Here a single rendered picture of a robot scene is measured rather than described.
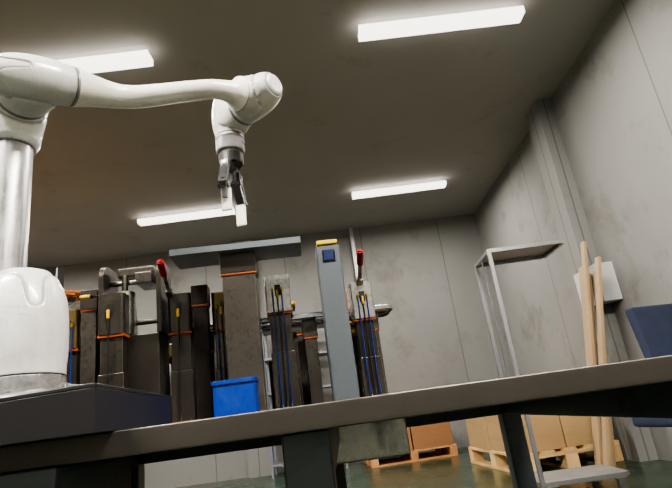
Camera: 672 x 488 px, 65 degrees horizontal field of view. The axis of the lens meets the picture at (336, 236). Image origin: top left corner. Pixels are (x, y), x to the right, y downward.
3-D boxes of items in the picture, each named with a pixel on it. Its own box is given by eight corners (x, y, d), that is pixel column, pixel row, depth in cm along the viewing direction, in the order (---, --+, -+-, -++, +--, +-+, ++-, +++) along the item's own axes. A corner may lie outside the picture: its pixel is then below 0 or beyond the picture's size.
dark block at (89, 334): (104, 437, 150) (105, 293, 163) (95, 438, 143) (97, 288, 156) (86, 439, 149) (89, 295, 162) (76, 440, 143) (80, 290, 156)
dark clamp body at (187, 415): (202, 425, 154) (196, 298, 167) (194, 426, 143) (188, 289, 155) (177, 428, 154) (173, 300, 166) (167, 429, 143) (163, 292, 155)
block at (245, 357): (270, 414, 143) (256, 257, 157) (268, 414, 136) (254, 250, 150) (233, 419, 142) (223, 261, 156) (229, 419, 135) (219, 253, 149)
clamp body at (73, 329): (87, 440, 152) (90, 313, 164) (72, 442, 141) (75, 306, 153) (64, 444, 151) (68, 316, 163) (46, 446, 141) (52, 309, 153)
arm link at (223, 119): (205, 140, 164) (229, 121, 155) (203, 98, 169) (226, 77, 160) (234, 149, 171) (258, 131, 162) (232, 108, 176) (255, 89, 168)
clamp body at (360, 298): (385, 400, 163) (367, 287, 174) (391, 399, 152) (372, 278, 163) (362, 403, 162) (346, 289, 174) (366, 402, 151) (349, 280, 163)
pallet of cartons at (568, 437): (630, 461, 420) (612, 398, 435) (508, 478, 417) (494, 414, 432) (562, 449, 551) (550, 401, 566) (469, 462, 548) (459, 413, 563)
